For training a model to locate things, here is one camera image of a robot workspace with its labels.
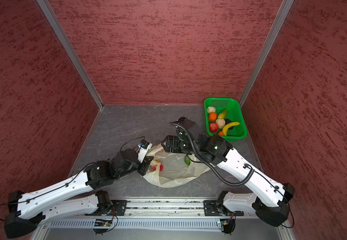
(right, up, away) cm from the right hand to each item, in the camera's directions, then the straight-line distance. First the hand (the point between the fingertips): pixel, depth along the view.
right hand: (168, 147), depth 64 cm
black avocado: (+41, +11, +42) cm, 60 cm away
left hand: (-9, -8, +7) cm, 14 cm away
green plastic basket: (+49, +16, +50) cm, 71 cm away
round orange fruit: (+30, +14, +43) cm, 54 cm away
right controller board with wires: (+29, -40, +8) cm, 50 cm away
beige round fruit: (+34, +10, +39) cm, 53 cm away
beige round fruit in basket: (+30, +20, +46) cm, 59 cm away
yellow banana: (+38, +7, +36) cm, 52 cm away
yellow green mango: (+38, +16, +46) cm, 62 cm away
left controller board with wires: (-34, -41, +9) cm, 54 cm away
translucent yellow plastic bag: (-1, -18, +23) cm, 29 cm away
